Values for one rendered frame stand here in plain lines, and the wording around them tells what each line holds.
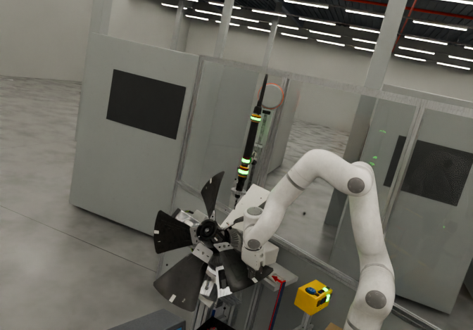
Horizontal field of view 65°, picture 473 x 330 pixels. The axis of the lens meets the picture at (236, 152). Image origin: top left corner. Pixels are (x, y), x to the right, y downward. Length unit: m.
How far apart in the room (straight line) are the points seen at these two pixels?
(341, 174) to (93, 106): 3.54
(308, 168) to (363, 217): 0.25
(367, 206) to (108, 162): 3.43
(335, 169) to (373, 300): 0.45
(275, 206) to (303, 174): 0.16
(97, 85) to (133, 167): 0.98
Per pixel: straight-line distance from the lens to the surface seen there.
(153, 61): 4.03
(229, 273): 1.69
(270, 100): 2.33
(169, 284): 1.84
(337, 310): 2.41
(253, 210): 1.49
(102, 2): 7.67
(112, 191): 4.45
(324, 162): 1.34
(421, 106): 2.06
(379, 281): 1.41
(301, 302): 1.90
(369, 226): 1.38
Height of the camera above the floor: 1.97
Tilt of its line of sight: 12 degrees down
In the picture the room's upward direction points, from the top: 13 degrees clockwise
